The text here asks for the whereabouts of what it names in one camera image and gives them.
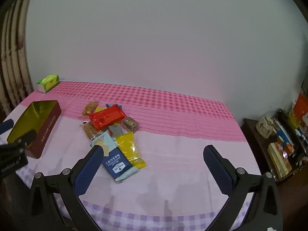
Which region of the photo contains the floral ceramic jar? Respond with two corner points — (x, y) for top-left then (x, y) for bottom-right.
(256, 115), (275, 139)

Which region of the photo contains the colourful printed box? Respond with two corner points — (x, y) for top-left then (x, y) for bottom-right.
(274, 120), (297, 154)

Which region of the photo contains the green tissue box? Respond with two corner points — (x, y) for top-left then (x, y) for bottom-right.
(37, 74), (60, 93)

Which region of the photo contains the grey snack packet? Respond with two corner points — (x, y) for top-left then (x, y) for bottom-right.
(108, 124), (124, 137)

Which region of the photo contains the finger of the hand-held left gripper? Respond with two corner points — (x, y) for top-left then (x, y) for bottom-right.
(13, 129), (36, 150)
(0, 119), (14, 134)

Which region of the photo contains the cream yellow box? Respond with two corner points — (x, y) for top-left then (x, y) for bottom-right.
(267, 142), (293, 180)

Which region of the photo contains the clear twisted snack packet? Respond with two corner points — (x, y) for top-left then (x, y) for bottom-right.
(82, 100), (99, 116)
(80, 120), (106, 140)

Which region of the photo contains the beige patterned curtain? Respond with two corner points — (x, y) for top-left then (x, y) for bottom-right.
(0, 0), (36, 123)

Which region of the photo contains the blue cracker packet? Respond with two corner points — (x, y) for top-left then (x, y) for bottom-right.
(90, 130), (139, 184)

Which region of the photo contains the pink checkered tablecloth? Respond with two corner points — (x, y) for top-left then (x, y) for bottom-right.
(0, 80), (263, 231)

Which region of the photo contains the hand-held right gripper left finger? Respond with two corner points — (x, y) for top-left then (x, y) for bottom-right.
(29, 145), (106, 231)

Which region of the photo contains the red foil snack packet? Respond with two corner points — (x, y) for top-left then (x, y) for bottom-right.
(89, 104), (127, 131)

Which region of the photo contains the dark wooden side cabinet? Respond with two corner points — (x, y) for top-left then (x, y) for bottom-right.
(242, 118), (308, 231)

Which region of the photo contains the long yellow snack packet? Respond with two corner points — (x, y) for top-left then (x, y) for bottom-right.
(115, 132), (147, 169)

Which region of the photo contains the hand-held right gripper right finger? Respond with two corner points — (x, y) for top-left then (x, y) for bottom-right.
(203, 145), (283, 231)

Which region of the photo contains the orange white carton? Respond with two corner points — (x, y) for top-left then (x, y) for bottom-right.
(292, 93), (308, 126)

